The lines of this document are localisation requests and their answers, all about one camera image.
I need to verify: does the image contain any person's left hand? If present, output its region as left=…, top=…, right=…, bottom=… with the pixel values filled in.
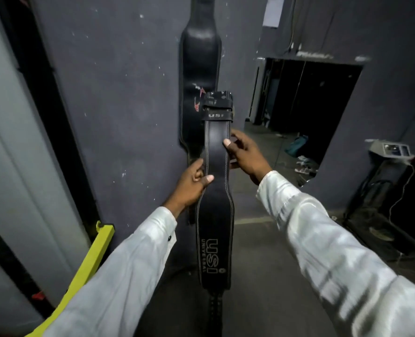
left=162, top=158, right=215, bottom=219

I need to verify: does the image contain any person's right hand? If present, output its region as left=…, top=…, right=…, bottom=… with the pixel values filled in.
left=223, top=129, right=273, bottom=186

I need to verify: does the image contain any black leather weightlifting belt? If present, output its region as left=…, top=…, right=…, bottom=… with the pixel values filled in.
left=195, top=90, right=236, bottom=307

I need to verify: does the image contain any person's right forearm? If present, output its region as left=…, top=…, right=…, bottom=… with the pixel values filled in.
left=256, top=170, right=415, bottom=337

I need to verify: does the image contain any person's left forearm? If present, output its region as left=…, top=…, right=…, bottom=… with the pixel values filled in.
left=43, top=206, right=178, bottom=337

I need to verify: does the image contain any teal bag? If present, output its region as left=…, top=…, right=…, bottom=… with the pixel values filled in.
left=285, top=135, right=310, bottom=158

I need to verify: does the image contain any black padded belt with red marks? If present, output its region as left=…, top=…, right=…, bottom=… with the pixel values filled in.
left=178, top=0, right=223, bottom=164

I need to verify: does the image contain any pair of white sandals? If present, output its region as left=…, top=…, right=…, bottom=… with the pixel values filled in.
left=294, top=156, right=319, bottom=176

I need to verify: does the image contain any white paper sheet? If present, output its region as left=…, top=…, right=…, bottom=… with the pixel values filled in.
left=263, top=0, right=286, bottom=29

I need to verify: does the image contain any yellow metal bar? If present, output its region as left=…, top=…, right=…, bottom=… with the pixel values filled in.
left=25, top=221, right=115, bottom=337

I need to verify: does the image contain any grey electronic device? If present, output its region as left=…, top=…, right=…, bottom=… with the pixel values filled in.
left=365, top=139, right=415, bottom=161

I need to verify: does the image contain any black equipment base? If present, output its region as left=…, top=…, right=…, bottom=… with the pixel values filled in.
left=344, top=161, right=415, bottom=264

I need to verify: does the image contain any white cable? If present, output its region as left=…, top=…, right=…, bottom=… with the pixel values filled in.
left=388, top=158, right=415, bottom=221

